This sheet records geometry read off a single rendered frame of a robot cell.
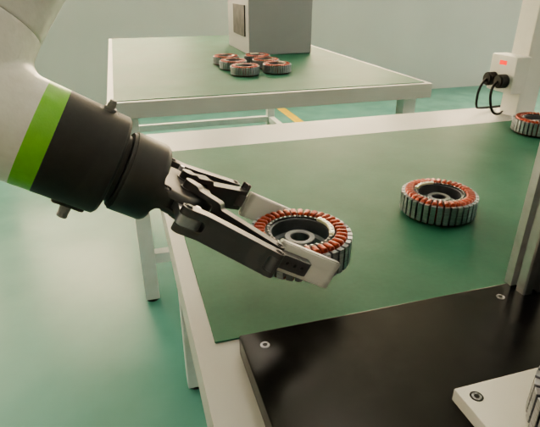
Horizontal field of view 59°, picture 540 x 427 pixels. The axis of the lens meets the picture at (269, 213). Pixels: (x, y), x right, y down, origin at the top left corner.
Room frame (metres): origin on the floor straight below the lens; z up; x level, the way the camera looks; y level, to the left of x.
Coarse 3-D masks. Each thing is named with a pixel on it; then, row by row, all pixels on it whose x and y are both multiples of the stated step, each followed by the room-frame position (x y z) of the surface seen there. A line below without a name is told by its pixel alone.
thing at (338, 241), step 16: (256, 224) 0.46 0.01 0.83; (272, 224) 0.47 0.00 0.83; (288, 224) 0.48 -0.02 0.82; (304, 224) 0.49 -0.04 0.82; (320, 224) 0.47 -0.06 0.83; (336, 224) 0.47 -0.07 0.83; (288, 240) 0.45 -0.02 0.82; (304, 240) 0.46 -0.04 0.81; (320, 240) 0.47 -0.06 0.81; (336, 240) 0.43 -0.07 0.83; (336, 256) 0.41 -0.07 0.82; (336, 272) 0.41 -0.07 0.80
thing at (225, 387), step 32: (224, 128) 1.14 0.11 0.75; (256, 128) 1.14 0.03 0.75; (288, 128) 1.14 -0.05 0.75; (320, 128) 1.14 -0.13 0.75; (352, 128) 1.14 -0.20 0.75; (384, 128) 1.14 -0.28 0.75; (416, 128) 1.14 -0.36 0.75; (192, 288) 0.46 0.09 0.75; (192, 320) 0.41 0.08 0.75; (192, 352) 0.39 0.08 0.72; (224, 352) 0.36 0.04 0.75; (224, 384) 0.32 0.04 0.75; (224, 416) 0.28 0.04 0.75; (256, 416) 0.28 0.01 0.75
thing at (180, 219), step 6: (174, 204) 0.38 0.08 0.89; (180, 204) 0.38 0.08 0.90; (174, 210) 0.38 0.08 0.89; (180, 216) 0.36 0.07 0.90; (180, 222) 0.35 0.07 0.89; (186, 222) 0.35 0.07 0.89; (192, 222) 0.36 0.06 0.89; (198, 222) 0.36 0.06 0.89; (192, 228) 0.36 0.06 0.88; (198, 228) 0.36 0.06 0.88
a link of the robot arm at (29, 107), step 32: (0, 32) 0.37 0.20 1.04; (32, 32) 0.40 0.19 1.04; (0, 64) 0.37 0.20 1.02; (32, 64) 0.40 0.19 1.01; (0, 96) 0.35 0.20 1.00; (32, 96) 0.36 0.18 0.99; (64, 96) 0.38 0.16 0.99; (0, 128) 0.34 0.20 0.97; (32, 128) 0.35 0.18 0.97; (0, 160) 0.34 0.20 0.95; (32, 160) 0.35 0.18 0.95
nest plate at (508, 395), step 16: (480, 384) 0.28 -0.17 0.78; (496, 384) 0.28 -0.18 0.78; (512, 384) 0.28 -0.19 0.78; (528, 384) 0.28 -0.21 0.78; (464, 400) 0.27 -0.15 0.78; (480, 400) 0.27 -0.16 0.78; (496, 400) 0.27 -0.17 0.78; (512, 400) 0.27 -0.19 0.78; (480, 416) 0.25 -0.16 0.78; (496, 416) 0.25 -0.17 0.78; (512, 416) 0.25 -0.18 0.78
